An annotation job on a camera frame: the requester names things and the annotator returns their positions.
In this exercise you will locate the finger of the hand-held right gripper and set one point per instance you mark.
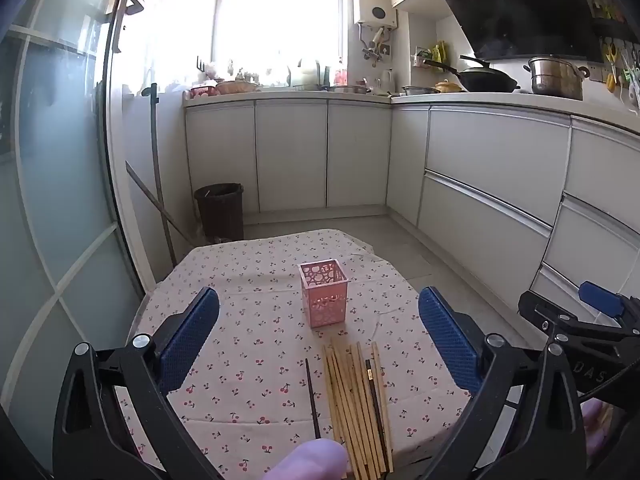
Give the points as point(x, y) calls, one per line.
point(590, 327)
point(602, 298)

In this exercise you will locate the wicker basket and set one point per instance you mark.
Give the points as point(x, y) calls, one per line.
point(237, 87)

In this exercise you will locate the small yellow clay pot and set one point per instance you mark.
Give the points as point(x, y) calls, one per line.
point(447, 86)

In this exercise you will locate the dark brown trash bin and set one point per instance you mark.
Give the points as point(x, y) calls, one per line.
point(220, 212)

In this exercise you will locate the white base cabinet drawers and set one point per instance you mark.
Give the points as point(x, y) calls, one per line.
point(490, 170)

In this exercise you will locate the bundle of wooden chopsticks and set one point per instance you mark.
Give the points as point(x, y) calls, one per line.
point(357, 410)

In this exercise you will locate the thin leaning stick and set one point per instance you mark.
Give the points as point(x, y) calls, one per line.
point(155, 200)

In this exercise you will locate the white base cabinet doors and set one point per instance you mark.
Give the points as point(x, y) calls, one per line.
point(290, 155)

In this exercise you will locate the kitchen window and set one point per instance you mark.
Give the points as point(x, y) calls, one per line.
point(280, 20)

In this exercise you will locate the pink perforated plastic basket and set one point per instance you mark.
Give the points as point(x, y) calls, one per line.
point(325, 300)

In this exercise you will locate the water pipe valve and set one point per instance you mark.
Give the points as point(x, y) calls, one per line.
point(374, 47)

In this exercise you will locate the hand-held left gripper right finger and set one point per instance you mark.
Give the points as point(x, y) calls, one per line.
point(447, 335)

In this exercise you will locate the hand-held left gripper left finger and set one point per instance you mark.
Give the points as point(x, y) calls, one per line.
point(192, 330)

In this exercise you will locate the person's right hand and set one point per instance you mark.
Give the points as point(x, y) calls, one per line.
point(595, 430)

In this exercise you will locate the black range hood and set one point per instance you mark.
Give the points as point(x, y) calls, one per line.
point(525, 5)

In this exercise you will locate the black wok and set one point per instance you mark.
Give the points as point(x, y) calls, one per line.
point(487, 80)

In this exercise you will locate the stainless steel pot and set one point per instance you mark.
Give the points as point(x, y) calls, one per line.
point(557, 80)

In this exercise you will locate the small red plastic basket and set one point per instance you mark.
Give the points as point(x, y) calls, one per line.
point(202, 92)

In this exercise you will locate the white plastic jug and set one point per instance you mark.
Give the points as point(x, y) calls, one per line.
point(309, 74)

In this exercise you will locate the cherry print tablecloth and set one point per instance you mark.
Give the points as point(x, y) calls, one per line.
point(240, 320)

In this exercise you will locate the white thermos jug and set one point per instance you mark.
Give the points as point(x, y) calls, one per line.
point(386, 81)

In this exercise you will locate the steel bowl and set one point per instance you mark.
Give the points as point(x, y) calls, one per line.
point(420, 91)

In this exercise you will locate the grey mop pole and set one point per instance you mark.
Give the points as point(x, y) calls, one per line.
point(156, 160)

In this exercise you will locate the person's left hand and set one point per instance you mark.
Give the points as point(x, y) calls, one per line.
point(310, 462)

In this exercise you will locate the wall shelf with bottles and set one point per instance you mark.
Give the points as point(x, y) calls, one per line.
point(432, 56)

